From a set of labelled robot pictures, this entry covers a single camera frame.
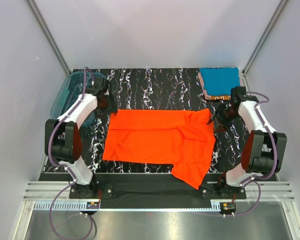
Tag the front aluminium rail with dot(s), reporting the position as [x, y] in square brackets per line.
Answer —
[54, 195]

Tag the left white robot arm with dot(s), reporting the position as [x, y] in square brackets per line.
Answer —
[62, 140]

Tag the left aluminium frame post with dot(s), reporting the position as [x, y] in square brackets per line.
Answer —
[48, 35]

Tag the folded blue t-shirt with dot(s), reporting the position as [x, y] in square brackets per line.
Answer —
[220, 81]

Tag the folded pink patterned t-shirt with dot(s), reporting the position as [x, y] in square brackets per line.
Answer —
[211, 97]

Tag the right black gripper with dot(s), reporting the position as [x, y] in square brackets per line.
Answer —
[219, 117]

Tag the aluminium frame post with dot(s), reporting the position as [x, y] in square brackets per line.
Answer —
[266, 33]
[48, 35]

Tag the teal transparent plastic bin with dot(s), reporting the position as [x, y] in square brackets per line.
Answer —
[71, 89]

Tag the right aluminium frame post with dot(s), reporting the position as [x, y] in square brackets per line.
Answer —
[266, 33]

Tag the small connector board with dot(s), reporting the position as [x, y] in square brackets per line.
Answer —
[228, 206]
[93, 205]

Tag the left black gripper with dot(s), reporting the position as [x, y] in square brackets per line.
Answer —
[111, 109]

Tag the left small connector board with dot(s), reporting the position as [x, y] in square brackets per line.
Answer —
[93, 205]

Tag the right small connector board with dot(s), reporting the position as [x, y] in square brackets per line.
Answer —
[228, 206]

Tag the orange t-shirt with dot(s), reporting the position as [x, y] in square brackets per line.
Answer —
[183, 138]

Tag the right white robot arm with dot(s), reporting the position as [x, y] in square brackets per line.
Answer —
[264, 150]

